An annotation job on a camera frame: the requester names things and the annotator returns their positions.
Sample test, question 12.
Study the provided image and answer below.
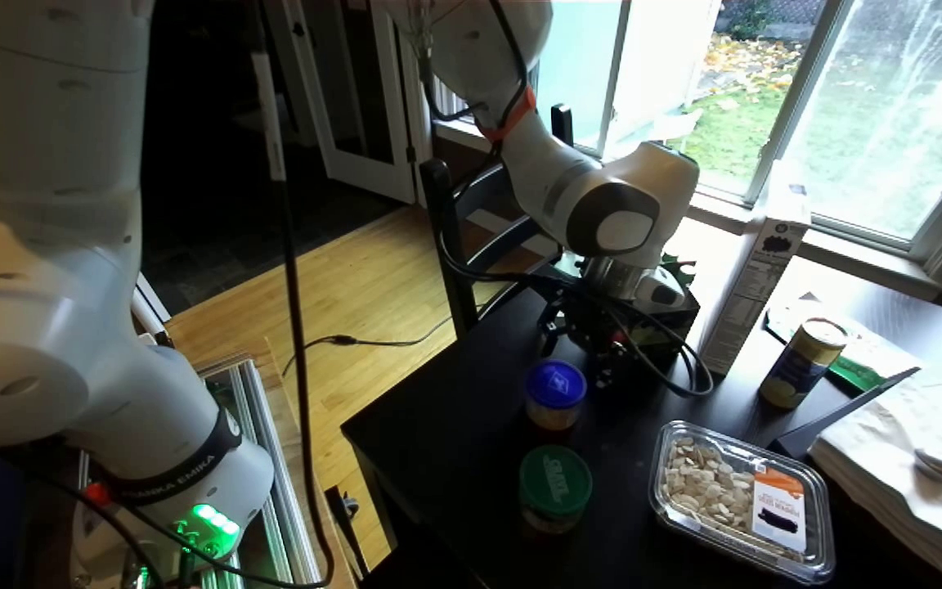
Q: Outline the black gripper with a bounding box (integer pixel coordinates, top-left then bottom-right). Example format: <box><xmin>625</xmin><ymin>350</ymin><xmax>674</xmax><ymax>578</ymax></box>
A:
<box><xmin>555</xmin><ymin>253</ymin><xmax>703</xmax><ymax>364</ymax></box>

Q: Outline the blue lid can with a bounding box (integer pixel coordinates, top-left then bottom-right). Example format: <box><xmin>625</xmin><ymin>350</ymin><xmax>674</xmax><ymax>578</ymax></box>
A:
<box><xmin>522</xmin><ymin>361</ymin><xmax>589</xmax><ymax>436</ymax></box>

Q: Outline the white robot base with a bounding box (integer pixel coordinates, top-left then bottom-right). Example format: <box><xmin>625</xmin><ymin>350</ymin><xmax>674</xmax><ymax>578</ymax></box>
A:
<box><xmin>0</xmin><ymin>0</ymin><xmax>274</xmax><ymax>582</ymax></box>

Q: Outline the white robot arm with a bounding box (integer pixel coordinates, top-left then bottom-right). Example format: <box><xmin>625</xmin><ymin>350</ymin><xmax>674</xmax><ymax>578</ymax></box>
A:
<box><xmin>384</xmin><ymin>0</ymin><xmax>701</xmax><ymax>348</ymax></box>

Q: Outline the green lid can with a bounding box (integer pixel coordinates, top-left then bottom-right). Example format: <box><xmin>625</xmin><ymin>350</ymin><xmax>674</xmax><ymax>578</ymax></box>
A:
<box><xmin>518</xmin><ymin>446</ymin><xmax>593</xmax><ymax>537</ymax></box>

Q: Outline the yellow blue drink can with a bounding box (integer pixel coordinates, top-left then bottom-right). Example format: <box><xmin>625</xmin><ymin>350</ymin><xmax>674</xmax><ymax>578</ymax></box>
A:
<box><xmin>758</xmin><ymin>316</ymin><xmax>847</xmax><ymax>412</ymax></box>

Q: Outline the dark wooden chair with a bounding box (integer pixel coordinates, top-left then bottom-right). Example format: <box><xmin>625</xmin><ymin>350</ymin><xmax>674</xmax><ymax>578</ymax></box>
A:
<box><xmin>418</xmin><ymin>156</ymin><xmax>555</xmax><ymax>337</ymax></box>

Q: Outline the orange smiley face box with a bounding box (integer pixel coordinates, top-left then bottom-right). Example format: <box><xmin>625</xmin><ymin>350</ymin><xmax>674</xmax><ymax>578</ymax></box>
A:
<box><xmin>697</xmin><ymin>217</ymin><xmax>812</xmax><ymax>376</ymax></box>

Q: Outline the clear plastic food container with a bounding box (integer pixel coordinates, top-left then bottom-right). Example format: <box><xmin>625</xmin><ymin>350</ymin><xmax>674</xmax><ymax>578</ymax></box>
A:
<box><xmin>652</xmin><ymin>418</ymin><xmax>835</xmax><ymax>587</ymax></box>

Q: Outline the white folded cloth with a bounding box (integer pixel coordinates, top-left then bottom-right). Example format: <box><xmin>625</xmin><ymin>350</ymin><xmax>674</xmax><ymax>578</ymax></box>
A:
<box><xmin>808</xmin><ymin>384</ymin><xmax>942</xmax><ymax>571</ymax></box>

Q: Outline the black floor cable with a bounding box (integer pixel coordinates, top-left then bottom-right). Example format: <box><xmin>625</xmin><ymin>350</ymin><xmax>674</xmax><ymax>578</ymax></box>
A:
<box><xmin>278</xmin><ymin>315</ymin><xmax>463</xmax><ymax>379</ymax></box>

